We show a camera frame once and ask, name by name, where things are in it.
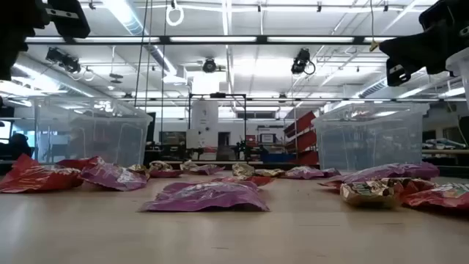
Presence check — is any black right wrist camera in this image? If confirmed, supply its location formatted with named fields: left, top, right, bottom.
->
left=385, top=57, right=412, bottom=88

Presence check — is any black ceiling camera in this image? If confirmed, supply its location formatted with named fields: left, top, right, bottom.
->
left=202, top=57, right=218, bottom=74
left=45, top=46, right=82, bottom=74
left=290, top=47, right=317, bottom=76

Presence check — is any blue storage bin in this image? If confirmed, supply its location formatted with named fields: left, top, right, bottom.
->
left=260, top=153, right=297, bottom=164

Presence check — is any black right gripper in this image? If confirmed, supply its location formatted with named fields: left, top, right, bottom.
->
left=379, top=0, right=469, bottom=76

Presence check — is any red Skittles candy pack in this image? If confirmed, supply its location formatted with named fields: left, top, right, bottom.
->
left=0, top=153, right=84, bottom=194
left=148, top=168, right=185, bottom=179
left=56, top=155, right=102, bottom=170
left=317, top=179, right=345, bottom=191
left=399, top=178, right=469, bottom=210
left=211, top=175, right=275, bottom=187

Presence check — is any white cylindrical machine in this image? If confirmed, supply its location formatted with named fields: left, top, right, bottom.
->
left=190, top=99, right=220, bottom=150

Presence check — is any thin black hanging cable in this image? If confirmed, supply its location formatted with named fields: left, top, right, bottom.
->
left=160, top=0, right=168, bottom=146
left=133, top=0, right=149, bottom=108

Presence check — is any person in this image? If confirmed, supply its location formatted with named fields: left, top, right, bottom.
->
left=7, top=132, right=33, bottom=159

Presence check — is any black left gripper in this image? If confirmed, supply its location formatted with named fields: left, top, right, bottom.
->
left=0, top=0, right=51, bottom=82

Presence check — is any silver ventilation duct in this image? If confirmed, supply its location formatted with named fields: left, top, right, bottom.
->
left=104, top=0, right=179, bottom=76

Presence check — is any small clear plastic bin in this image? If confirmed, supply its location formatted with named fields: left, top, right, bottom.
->
left=311, top=101, right=430, bottom=172
left=34, top=95, right=154, bottom=169

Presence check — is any white hanging ring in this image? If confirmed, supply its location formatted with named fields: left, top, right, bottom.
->
left=165, top=0, right=185, bottom=27

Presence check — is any black frame bar with lights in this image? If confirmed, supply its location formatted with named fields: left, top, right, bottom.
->
left=24, top=34, right=400, bottom=45

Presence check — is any yellow tag on cord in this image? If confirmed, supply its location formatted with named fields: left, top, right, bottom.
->
left=369, top=0, right=380, bottom=52

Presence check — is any red shelf rack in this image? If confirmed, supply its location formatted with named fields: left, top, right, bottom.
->
left=284, top=110, right=319, bottom=166

